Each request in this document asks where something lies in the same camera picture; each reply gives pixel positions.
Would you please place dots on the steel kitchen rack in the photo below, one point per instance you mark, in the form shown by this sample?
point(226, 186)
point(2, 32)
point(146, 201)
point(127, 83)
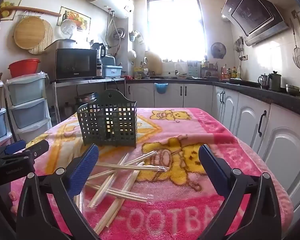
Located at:
point(90, 81)

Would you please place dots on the pink printed blanket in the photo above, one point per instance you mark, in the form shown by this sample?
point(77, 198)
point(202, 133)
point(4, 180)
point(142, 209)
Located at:
point(190, 205)

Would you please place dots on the kitchen window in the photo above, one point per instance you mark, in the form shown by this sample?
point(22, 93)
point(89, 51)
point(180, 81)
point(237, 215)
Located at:
point(176, 30)

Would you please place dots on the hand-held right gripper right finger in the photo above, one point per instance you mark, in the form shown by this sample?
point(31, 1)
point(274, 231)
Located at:
point(212, 170)

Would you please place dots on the patterned bowl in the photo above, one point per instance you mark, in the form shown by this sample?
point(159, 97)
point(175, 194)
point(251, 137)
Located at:
point(181, 76)

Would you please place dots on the clear plastic cover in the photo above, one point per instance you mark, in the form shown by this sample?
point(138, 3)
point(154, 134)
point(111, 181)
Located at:
point(68, 28)

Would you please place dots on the group of condiment bottles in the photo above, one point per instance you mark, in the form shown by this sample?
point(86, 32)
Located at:
point(231, 72)

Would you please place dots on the gas stove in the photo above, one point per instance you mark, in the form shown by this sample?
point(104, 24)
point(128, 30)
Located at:
point(242, 81)

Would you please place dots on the pale green knife block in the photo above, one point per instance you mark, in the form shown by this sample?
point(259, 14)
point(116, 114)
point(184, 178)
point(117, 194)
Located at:
point(194, 70)

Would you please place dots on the pale blue plastic drawer unit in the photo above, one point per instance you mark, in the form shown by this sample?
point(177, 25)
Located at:
point(27, 105)

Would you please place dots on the beige cutting board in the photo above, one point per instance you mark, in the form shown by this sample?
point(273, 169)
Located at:
point(155, 62)

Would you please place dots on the long wooden rolling pin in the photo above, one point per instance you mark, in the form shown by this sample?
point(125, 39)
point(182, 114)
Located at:
point(30, 10)

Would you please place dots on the steel bowl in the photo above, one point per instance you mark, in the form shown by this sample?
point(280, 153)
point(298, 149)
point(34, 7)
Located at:
point(292, 90)

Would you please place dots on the stacked steel pots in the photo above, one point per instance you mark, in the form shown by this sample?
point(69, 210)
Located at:
point(85, 100)

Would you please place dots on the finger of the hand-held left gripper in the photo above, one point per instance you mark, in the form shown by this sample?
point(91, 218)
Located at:
point(14, 147)
point(38, 148)

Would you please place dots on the fruit wall picture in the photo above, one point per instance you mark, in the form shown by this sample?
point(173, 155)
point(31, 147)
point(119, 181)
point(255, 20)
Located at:
point(77, 17)
point(8, 7)

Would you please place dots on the red plastic basin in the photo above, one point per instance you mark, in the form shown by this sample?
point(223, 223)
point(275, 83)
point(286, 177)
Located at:
point(23, 68)

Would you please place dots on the hanging kitchen utensils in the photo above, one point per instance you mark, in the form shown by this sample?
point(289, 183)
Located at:
point(240, 47)

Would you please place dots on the black countertop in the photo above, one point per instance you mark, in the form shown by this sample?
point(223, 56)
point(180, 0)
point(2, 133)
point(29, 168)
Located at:
point(265, 95)

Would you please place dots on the black range hood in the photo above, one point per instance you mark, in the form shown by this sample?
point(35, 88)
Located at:
point(252, 15)

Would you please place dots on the round woven straw mat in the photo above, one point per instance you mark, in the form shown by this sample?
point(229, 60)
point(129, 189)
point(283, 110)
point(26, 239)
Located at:
point(49, 37)

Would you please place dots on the blue hanging bin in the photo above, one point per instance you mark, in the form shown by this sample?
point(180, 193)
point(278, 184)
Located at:
point(160, 88)

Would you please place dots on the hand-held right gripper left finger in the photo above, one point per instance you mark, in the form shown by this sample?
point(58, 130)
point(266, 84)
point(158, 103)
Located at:
point(86, 170)

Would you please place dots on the green plastic utensil basket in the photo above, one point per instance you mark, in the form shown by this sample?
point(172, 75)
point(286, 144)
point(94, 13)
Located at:
point(107, 125)

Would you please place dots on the white base cabinets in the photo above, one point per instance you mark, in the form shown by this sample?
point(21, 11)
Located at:
point(240, 115)

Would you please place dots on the small steel pot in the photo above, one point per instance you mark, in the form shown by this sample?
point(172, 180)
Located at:
point(68, 109)

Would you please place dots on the round bamboo board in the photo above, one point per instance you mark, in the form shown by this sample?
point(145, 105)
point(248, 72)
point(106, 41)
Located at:
point(28, 33)

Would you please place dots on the black microwave oven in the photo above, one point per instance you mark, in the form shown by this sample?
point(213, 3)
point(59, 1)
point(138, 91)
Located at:
point(75, 65)

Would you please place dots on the small round wall fan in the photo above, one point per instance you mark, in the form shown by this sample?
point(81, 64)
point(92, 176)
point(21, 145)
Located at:
point(218, 50)

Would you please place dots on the blue dish drainer box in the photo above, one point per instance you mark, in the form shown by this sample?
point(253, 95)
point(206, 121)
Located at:
point(112, 70)

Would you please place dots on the white round wall container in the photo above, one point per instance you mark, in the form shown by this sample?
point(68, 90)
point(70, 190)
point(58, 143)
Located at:
point(132, 55)

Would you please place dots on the black blender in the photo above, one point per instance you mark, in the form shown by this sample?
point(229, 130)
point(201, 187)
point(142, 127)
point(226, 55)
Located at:
point(99, 57)

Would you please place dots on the black spice rack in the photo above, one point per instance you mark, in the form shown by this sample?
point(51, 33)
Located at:
point(209, 70)

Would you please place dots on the wall-mounted utensil holder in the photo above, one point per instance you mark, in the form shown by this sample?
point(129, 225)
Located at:
point(135, 36)

